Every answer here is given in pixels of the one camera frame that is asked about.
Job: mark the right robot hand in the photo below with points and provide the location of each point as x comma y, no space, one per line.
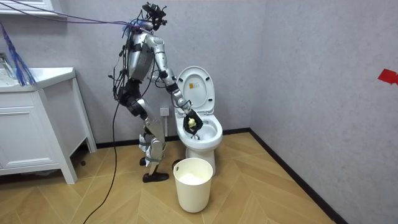
197,124

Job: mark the small yellow soft object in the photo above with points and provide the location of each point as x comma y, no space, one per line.
191,123

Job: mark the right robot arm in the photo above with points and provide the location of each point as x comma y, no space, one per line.
161,62

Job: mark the white toilet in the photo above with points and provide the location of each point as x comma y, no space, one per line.
199,146

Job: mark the robot legs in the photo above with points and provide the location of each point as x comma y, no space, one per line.
155,149

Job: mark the cream round waste bin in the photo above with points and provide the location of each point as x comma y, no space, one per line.
192,196

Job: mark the robot body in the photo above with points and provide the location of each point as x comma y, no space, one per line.
140,59

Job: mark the white vanity cabinet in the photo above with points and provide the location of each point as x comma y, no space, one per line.
28,133

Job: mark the red tape piece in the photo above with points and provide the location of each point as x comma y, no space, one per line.
388,76

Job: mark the chrome faucet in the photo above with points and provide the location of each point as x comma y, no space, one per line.
4,63

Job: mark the white wall socket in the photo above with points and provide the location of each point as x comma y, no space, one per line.
164,111

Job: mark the white wall cabinet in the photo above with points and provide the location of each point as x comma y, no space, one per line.
28,5

